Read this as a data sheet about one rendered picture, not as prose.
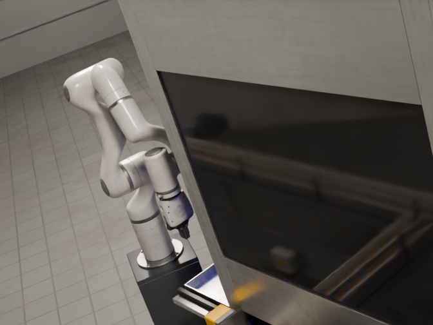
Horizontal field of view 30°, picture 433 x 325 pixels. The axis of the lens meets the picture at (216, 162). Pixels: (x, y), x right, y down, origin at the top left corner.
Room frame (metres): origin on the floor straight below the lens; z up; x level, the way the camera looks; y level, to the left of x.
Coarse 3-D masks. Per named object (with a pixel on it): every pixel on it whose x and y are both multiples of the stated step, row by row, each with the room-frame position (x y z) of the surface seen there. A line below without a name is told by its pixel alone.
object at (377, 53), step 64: (192, 0) 1.80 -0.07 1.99; (256, 0) 1.61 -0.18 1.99; (320, 0) 1.45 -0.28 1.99; (384, 0) 1.32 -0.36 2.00; (192, 64) 1.87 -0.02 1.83; (256, 64) 1.66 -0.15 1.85; (320, 64) 1.49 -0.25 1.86; (384, 64) 1.35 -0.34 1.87; (320, 320) 1.71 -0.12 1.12; (384, 320) 1.51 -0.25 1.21
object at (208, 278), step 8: (208, 272) 2.48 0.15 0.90; (216, 272) 2.49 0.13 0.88; (192, 280) 2.44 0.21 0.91; (200, 280) 2.46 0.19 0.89; (208, 280) 2.46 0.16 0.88; (216, 280) 2.44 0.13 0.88; (192, 288) 2.39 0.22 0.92; (200, 288) 2.42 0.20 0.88; (208, 288) 2.41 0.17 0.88; (216, 288) 2.39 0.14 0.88; (200, 296) 2.35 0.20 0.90; (208, 296) 2.31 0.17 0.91; (216, 296) 2.34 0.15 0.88; (224, 296) 2.33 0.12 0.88; (224, 304) 2.23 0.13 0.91
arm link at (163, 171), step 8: (152, 152) 2.43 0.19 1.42; (160, 152) 2.42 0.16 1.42; (144, 160) 2.42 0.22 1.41; (152, 160) 2.40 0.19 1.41; (160, 160) 2.40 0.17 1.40; (168, 160) 2.42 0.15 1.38; (152, 168) 2.40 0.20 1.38; (160, 168) 2.40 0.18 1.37; (168, 168) 2.41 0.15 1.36; (176, 168) 2.42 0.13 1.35; (152, 176) 2.41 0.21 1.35; (160, 176) 2.40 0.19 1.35; (168, 176) 2.40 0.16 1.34; (176, 176) 2.42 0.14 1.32; (160, 184) 2.40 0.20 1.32; (168, 184) 2.40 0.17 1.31; (176, 184) 2.41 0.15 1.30; (160, 192) 2.40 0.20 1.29
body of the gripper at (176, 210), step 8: (160, 200) 2.42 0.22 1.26; (168, 200) 2.40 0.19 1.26; (176, 200) 2.42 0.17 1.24; (184, 200) 2.43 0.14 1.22; (160, 208) 2.42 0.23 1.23; (168, 208) 2.40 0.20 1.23; (176, 208) 2.41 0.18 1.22; (184, 208) 2.42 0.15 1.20; (192, 208) 2.44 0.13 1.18; (168, 216) 2.39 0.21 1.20; (176, 216) 2.40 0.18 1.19; (184, 216) 2.42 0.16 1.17; (176, 224) 2.40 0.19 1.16
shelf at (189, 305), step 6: (174, 300) 2.42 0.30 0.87; (180, 300) 2.39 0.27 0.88; (186, 300) 2.38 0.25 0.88; (192, 300) 2.37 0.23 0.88; (186, 306) 2.35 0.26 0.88; (192, 306) 2.34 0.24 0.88; (198, 306) 2.32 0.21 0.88; (192, 312) 2.33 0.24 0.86; (198, 312) 2.29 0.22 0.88; (204, 312) 2.28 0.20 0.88
